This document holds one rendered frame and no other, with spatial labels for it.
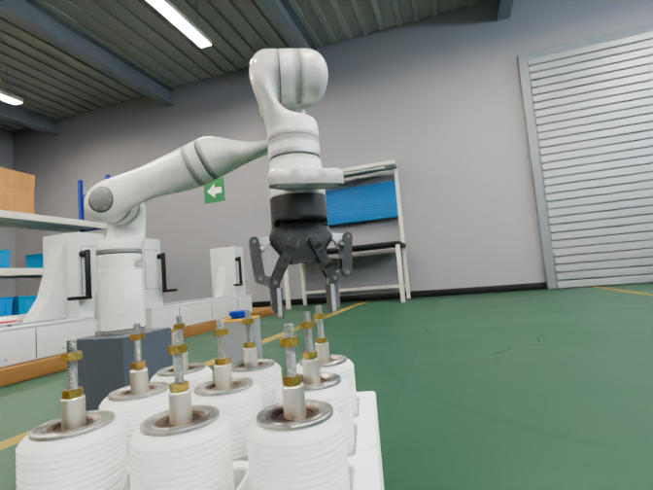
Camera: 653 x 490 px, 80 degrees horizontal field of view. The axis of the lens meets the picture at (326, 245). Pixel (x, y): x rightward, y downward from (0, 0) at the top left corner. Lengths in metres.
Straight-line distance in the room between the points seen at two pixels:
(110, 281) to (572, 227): 5.32
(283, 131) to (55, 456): 0.41
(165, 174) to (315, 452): 0.66
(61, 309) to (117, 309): 2.00
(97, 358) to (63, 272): 2.04
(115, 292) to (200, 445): 0.56
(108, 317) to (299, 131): 0.60
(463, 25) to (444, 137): 1.59
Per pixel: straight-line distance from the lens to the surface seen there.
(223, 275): 4.30
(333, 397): 0.49
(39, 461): 0.49
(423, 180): 5.75
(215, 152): 0.86
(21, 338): 2.59
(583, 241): 5.71
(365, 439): 0.54
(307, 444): 0.38
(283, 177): 0.45
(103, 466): 0.49
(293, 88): 0.55
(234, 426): 0.53
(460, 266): 5.60
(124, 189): 0.92
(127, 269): 0.93
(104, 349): 0.91
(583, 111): 6.04
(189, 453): 0.42
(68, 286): 2.93
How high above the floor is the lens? 0.38
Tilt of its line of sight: 5 degrees up
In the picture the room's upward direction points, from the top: 5 degrees counter-clockwise
